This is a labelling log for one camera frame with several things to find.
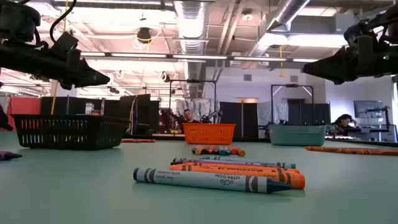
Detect long ceiling light strip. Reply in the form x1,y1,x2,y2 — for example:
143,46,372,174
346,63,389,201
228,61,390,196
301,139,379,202
80,51,320,63

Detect person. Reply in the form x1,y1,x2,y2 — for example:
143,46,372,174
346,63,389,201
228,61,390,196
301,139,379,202
179,108,202,124
329,113,358,135

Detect white column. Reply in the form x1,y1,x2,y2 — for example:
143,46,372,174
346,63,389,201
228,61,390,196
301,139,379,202
49,79,78,98

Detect dark panel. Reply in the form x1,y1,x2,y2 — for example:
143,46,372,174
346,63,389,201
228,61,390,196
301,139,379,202
219,101,259,139
287,98,331,126

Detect dark flat monitor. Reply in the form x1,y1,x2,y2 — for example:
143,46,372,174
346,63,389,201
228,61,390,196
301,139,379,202
353,100,385,119

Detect silver flexible ventilation duct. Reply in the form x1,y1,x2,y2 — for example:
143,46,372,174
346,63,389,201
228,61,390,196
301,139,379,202
172,0,208,100

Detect grey rectangular duct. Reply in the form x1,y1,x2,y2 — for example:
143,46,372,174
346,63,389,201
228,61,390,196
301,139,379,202
289,14,358,35

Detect blue green crayon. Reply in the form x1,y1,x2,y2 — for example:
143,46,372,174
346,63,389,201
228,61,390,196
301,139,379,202
132,167,293,194

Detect teal table mat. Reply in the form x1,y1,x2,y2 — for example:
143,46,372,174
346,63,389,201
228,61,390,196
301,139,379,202
0,132,398,224

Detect white plastic sheet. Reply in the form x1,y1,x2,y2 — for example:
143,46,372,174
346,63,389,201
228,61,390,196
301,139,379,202
257,101,289,125
175,98,215,124

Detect black ceiling dome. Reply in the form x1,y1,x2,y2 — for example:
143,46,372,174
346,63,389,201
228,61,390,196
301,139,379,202
136,27,152,44

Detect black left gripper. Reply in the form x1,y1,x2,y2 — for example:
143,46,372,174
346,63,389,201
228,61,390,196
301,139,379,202
0,43,111,91

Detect teal plastic bin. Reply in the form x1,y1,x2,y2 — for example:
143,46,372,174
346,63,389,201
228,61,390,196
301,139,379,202
267,123,327,147

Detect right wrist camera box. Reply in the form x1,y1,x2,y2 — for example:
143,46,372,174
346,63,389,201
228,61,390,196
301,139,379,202
343,21,379,47

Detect red partition panel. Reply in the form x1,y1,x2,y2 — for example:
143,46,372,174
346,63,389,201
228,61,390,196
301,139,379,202
6,96,42,131

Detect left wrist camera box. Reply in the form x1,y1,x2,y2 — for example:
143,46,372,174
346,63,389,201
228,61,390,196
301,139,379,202
49,30,80,58

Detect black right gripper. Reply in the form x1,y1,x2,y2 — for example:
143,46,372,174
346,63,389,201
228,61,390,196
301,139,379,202
302,30,398,85

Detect orange mesh basket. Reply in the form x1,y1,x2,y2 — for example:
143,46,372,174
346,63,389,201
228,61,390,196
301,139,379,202
182,123,236,146

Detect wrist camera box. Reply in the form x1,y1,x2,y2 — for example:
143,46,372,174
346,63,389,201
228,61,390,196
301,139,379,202
49,30,80,58
343,21,379,47

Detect black partition panels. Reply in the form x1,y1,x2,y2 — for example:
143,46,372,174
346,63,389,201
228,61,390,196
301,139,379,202
40,94,161,135

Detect black mesh basket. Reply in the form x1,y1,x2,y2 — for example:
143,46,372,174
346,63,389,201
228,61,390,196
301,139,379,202
11,113,131,151

